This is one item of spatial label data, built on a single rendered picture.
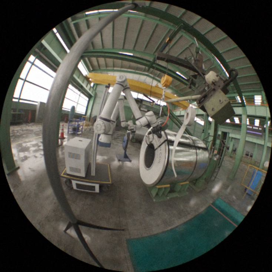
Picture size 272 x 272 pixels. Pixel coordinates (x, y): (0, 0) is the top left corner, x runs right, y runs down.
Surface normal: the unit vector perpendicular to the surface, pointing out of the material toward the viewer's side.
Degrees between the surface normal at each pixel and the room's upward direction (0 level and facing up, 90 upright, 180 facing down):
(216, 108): 90
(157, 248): 0
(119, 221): 0
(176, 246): 0
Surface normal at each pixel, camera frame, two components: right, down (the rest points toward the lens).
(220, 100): -0.96, -0.19
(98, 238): 0.22, -0.97
